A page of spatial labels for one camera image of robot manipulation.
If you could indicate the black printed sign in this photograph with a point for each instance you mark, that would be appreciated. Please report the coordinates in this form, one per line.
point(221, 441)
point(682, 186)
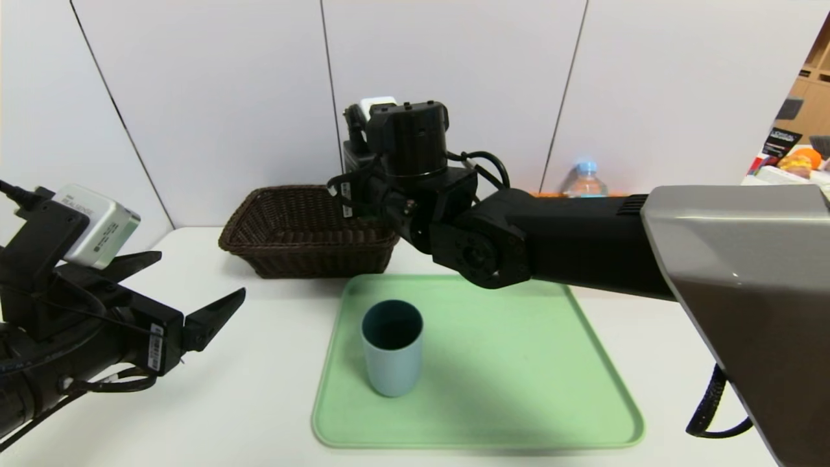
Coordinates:
point(782, 141)

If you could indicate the grey box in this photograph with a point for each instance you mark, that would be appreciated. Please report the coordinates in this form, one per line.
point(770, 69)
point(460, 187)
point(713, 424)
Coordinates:
point(790, 107)

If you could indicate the orange wicker basket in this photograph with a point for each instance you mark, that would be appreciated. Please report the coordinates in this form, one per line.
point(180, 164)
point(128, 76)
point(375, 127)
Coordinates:
point(551, 193)

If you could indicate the dark brown wicker basket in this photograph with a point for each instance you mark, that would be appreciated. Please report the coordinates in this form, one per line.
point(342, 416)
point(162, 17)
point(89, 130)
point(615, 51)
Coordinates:
point(292, 246)

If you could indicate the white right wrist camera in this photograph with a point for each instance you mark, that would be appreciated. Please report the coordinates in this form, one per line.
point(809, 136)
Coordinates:
point(379, 104)

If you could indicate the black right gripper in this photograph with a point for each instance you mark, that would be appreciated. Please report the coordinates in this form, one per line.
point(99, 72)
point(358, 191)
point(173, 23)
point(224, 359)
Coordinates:
point(347, 196)

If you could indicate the light green plastic tray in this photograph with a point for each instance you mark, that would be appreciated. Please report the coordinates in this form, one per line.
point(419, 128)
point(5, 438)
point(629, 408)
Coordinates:
point(506, 389)

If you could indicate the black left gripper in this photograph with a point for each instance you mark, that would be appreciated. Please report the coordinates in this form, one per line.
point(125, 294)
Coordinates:
point(157, 346)

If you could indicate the white background table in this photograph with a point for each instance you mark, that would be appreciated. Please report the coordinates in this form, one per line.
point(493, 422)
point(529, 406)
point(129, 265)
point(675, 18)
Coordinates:
point(778, 176)

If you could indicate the orange round object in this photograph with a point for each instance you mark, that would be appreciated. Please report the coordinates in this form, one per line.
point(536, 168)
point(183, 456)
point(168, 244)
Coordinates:
point(809, 157)

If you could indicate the wooden shelf unit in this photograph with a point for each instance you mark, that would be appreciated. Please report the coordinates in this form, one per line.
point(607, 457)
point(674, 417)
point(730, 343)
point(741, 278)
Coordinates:
point(816, 97)

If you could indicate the yellow-brown food item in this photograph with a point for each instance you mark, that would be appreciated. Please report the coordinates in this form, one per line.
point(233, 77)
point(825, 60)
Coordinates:
point(796, 167)

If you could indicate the blue-grey plastic cup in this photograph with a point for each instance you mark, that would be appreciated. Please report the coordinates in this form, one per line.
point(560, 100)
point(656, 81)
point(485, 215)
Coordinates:
point(392, 370)

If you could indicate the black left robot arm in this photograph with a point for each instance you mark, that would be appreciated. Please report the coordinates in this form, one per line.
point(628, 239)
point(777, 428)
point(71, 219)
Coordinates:
point(65, 350)

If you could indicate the clear water bottle blue cap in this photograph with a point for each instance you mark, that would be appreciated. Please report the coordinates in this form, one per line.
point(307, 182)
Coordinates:
point(585, 181)

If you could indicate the black and silver right robot arm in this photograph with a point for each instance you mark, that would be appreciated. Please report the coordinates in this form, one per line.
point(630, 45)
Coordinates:
point(583, 240)

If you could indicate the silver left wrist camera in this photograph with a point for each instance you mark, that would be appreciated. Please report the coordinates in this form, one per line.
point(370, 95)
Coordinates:
point(97, 224)

